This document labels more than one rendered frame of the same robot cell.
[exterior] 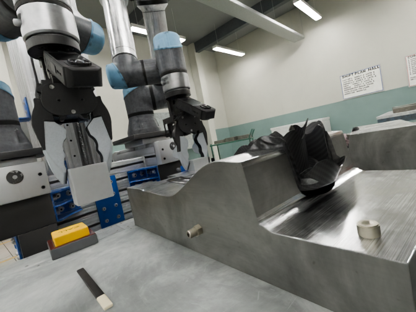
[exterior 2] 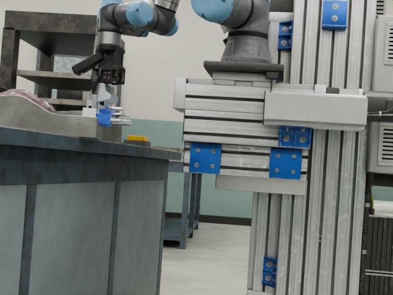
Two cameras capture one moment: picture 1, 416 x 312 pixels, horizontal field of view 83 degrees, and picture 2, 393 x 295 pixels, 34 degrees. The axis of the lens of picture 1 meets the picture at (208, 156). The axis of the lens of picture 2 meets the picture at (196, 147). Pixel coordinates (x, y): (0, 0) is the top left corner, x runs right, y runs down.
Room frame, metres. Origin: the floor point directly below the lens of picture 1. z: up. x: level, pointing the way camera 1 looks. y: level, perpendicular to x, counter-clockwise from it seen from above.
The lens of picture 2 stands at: (2.45, -1.04, 0.75)
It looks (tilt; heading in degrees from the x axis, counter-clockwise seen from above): 2 degrees up; 140
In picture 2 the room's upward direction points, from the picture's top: 4 degrees clockwise
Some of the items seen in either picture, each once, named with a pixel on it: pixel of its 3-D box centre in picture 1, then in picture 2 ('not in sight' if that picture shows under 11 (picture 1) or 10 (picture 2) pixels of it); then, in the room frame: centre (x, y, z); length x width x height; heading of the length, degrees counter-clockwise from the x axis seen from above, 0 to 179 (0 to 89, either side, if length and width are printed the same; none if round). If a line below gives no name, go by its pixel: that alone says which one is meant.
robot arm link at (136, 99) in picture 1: (138, 98); (248, 11); (1.07, 0.25, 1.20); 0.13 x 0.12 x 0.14; 100
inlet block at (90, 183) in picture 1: (83, 182); (105, 108); (0.39, 0.21, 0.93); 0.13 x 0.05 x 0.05; 38
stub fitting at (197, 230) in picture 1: (194, 231); not in sight; (0.32, 0.04, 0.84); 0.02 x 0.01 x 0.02; 128
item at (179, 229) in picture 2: not in sight; (162, 190); (-2.88, 2.96, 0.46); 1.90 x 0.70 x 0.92; 137
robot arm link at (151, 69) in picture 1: (163, 70); (137, 15); (0.75, 0.08, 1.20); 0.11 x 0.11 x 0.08; 10
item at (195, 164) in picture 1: (189, 168); (110, 114); (0.67, 0.06, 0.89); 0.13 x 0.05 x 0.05; 38
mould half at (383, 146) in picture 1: (304, 156); (10, 113); (0.71, -0.29, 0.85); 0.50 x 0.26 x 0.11; 55
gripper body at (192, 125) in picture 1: (180, 114); (109, 66); (0.66, 0.05, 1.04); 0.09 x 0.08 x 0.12; 38
